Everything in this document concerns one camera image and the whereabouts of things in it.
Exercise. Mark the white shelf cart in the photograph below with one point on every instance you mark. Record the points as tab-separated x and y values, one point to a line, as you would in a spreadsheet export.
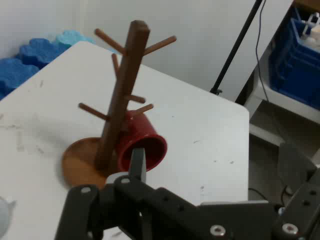
287	107

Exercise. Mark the dark blue foam mat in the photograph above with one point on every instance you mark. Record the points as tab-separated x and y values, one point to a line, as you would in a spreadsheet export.
40	51
12	75

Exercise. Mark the blue plastic crate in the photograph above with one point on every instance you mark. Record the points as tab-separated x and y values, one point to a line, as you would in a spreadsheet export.
295	75

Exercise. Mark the light blue foam mat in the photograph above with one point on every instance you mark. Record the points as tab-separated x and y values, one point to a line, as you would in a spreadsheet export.
72	38

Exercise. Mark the brown wooden mug tree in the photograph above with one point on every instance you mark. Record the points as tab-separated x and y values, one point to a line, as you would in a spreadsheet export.
130	75

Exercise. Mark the black tripod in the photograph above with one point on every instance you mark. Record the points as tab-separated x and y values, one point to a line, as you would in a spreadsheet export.
235	50

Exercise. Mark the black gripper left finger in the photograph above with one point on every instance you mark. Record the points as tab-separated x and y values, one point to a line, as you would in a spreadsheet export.
125	200

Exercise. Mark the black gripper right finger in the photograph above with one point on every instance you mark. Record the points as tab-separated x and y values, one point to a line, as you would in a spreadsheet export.
305	200

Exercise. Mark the red ceramic mug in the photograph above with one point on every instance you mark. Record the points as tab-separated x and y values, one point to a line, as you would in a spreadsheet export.
140	130

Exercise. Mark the white plastic bottle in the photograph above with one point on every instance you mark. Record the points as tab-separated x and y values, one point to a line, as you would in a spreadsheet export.
312	27

